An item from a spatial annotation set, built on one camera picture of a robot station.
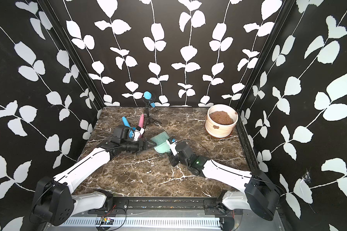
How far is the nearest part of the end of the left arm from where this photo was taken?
2.14ft

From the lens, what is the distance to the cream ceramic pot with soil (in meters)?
0.93

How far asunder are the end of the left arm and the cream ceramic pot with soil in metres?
0.41
